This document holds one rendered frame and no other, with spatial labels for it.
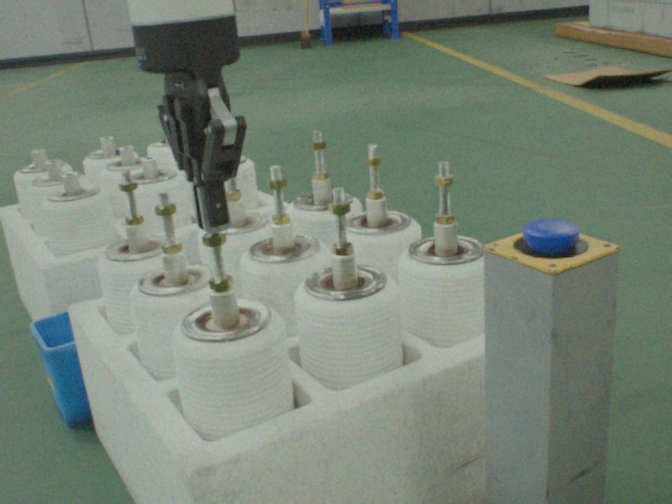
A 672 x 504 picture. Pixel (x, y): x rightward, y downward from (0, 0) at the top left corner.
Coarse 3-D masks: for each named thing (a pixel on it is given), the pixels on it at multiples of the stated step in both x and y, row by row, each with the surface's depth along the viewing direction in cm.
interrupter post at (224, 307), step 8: (232, 288) 60; (216, 296) 59; (224, 296) 59; (232, 296) 60; (216, 304) 59; (224, 304) 59; (232, 304) 60; (216, 312) 60; (224, 312) 60; (232, 312) 60; (216, 320) 60; (224, 320) 60; (232, 320) 60
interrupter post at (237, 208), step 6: (240, 198) 85; (234, 204) 84; (240, 204) 84; (234, 210) 84; (240, 210) 84; (234, 216) 84; (240, 216) 85; (234, 222) 85; (240, 222) 85; (246, 222) 86
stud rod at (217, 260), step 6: (210, 234) 58; (216, 234) 58; (210, 252) 59; (216, 252) 58; (222, 252) 59; (216, 258) 59; (222, 258) 59; (216, 264) 59; (222, 264) 59; (216, 270) 59; (222, 270) 59; (216, 276) 59; (222, 276) 59
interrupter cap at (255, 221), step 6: (246, 216) 88; (252, 216) 87; (258, 216) 87; (264, 216) 87; (252, 222) 86; (258, 222) 85; (264, 222) 84; (234, 228) 84; (240, 228) 83; (246, 228) 83; (252, 228) 83; (258, 228) 83; (228, 234) 82; (234, 234) 82
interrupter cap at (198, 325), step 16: (208, 304) 64; (240, 304) 63; (256, 304) 63; (192, 320) 61; (208, 320) 62; (240, 320) 61; (256, 320) 60; (192, 336) 58; (208, 336) 58; (224, 336) 58; (240, 336) 58
